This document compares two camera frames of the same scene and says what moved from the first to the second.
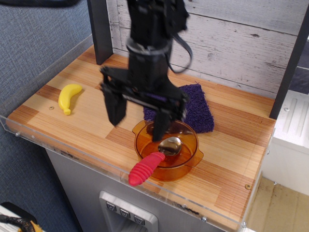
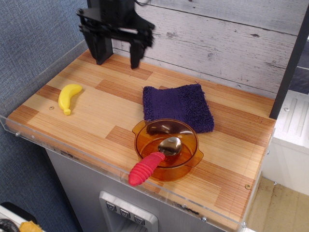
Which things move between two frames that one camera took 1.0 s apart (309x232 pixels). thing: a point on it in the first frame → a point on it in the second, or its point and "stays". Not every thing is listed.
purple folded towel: [197, 112] stays
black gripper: [146, 81] → [118, 19]
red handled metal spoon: [143, 170] stays
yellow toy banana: [66, 94] stays
